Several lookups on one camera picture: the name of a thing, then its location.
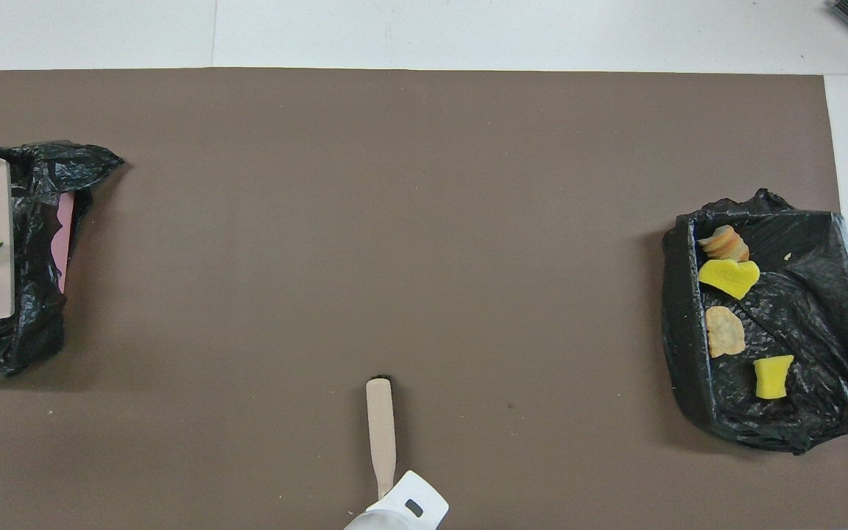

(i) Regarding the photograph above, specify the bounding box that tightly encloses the pink bin box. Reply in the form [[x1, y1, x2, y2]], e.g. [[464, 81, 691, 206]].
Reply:
[[56, 193, 76, 294]]

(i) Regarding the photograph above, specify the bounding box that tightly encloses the beige brush with black bristles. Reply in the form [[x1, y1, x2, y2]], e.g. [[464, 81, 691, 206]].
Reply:
[[366, 377, 398, 501]]

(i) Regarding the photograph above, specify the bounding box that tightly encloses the yellow sponge with green backing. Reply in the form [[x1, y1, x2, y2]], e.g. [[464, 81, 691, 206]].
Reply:
[[698, 259, 761, 300]]

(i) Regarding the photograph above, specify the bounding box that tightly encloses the small yellow sponge piece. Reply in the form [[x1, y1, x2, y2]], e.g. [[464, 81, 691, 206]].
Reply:
[[754, 356, 795, 400]]

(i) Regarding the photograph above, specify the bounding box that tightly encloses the left black lined bin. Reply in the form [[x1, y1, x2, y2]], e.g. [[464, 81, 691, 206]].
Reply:
[[662, 188, 848, 455]]

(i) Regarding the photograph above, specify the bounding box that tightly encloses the right black lined bin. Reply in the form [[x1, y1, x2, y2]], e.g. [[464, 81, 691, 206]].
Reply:
[[0, 140, 126, 378]]

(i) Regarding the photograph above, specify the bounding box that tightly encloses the brown table mat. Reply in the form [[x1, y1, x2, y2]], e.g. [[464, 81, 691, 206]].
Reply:
[[0, 68, 848, 530]]

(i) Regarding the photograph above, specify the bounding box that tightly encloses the black lined bin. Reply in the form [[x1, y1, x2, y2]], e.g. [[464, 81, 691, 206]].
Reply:
[[0, 140, 126, 378], [662, 188, 848, 455]]

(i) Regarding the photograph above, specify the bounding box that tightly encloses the orange striped croissant toy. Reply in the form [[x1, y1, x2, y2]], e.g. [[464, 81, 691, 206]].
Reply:
[[705, 305, 746, 359], [698, 225, 751, 264]]

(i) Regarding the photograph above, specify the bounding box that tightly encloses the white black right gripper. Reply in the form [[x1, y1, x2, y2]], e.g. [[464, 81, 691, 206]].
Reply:
[[377, 470, 451, 530]]

